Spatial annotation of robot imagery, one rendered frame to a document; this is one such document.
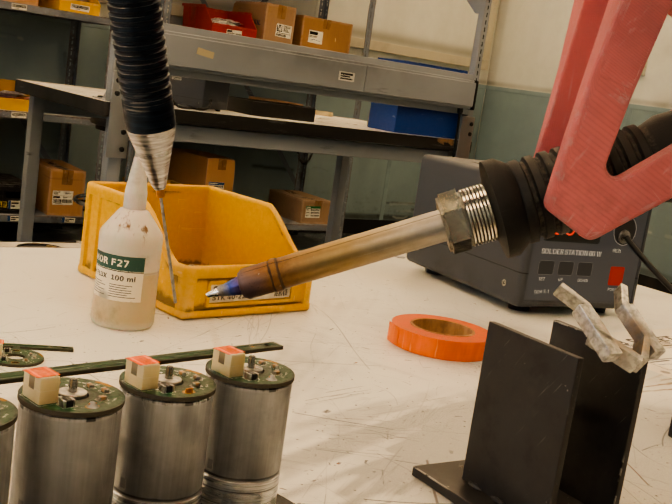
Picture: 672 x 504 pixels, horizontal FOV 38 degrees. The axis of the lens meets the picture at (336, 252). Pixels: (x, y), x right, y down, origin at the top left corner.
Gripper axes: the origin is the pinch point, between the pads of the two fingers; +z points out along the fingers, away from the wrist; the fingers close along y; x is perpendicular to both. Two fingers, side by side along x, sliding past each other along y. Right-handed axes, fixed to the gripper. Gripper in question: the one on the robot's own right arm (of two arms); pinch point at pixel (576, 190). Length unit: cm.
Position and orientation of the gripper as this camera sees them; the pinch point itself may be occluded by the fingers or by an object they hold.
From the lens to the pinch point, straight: 24.9
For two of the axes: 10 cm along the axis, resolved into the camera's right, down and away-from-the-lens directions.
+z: -6.0, 7.9, 1.4
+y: 0.0, 1.7, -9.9
